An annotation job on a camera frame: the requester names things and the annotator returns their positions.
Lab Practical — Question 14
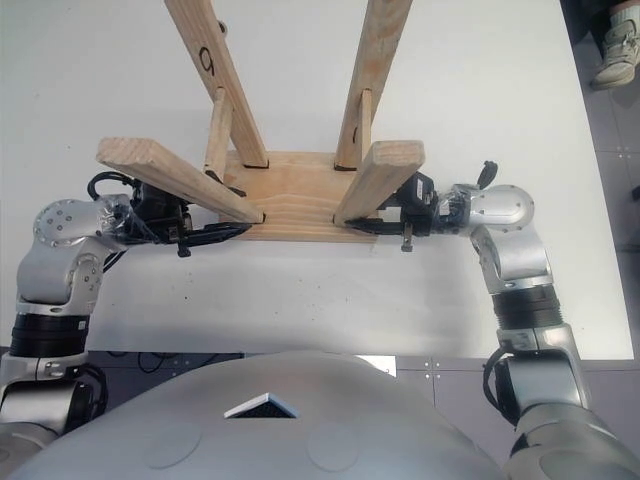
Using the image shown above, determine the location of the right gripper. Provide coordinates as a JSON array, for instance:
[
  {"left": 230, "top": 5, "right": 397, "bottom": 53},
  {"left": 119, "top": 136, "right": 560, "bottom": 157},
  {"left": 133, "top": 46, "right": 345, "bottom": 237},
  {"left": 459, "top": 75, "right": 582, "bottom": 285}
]
[{"left": 343, "top": 198, "right": 472, "bottom": 254}]

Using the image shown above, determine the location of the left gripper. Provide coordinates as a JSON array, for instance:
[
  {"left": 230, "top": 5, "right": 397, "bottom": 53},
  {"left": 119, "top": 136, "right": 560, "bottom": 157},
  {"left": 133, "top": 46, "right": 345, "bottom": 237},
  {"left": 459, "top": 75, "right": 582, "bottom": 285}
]
[{"left": 123, "top": 198, "right": 252, "bottom": 259}]

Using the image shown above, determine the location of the wooden seat board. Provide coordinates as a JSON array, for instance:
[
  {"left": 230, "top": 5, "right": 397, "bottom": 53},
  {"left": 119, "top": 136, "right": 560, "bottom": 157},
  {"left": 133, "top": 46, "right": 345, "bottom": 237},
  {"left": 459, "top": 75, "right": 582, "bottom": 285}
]
[{"left": 213, "top": 148, "right": 382, "bottom": 247}]

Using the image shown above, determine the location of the wooden leg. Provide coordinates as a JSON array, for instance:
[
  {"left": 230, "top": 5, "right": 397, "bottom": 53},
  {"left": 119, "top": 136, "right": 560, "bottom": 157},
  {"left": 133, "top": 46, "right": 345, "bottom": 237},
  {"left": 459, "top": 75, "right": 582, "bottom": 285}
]
[
  {"left": 331, "top": 140, "right": 427, "bottom": 227},
  {"left": 163, "top": 0, "right": 270, "bottom": 170},
  {"left": 333, "top": 0, "right": 416, "bottom": 172},
  {"left": 95, "top": 136, "right": 267, "bottom": 224}
]

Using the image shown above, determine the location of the wooden cross bar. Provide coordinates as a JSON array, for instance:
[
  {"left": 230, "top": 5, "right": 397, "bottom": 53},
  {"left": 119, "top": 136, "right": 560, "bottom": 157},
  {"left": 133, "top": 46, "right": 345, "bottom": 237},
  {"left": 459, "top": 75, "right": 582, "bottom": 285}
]
[
  {"left": 349, "top": 88, "right": 374, "bottom": 170},
  {"left": 201, "top": 86, "right": 234, "bottom": 182}
]

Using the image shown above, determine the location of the robot body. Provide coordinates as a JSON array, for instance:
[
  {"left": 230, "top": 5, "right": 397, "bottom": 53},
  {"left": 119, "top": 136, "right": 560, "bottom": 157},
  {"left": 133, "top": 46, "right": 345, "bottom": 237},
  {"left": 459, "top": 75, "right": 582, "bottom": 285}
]
[{"left": 0, "top": 349, "right": 506, "bottom": 480}]

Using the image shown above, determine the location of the person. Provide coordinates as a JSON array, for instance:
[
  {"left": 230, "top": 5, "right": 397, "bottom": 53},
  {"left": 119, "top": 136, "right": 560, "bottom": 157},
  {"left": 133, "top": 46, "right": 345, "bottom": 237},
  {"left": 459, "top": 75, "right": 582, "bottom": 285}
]
[{"left": 591, "top": 0, "right": 640, "bottom": 92}]

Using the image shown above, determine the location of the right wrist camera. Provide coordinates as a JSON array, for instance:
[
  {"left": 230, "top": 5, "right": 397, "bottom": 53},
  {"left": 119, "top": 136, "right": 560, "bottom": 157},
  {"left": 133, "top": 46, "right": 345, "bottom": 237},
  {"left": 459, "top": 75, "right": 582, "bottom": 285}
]
[{"left": 395, "top": 171, "right": 439, "bottom": 207}]

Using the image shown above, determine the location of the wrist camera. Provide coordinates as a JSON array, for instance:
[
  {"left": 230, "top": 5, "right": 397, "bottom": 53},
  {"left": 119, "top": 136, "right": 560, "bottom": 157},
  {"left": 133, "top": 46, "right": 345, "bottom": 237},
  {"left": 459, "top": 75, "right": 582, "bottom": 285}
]
[
  {"left": 130, "top": 180, "right": 182, "bottom": 221},
  {"left": 395, "top": 171, "right": 439, "bottom": 207}
]

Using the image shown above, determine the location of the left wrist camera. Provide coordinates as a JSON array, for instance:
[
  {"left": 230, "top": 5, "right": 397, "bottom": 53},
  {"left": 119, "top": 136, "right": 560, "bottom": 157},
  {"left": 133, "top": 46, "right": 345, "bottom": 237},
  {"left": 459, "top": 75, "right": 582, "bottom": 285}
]
[{"left": 130, "top": 180, "right": 182, "bottom": 221}]

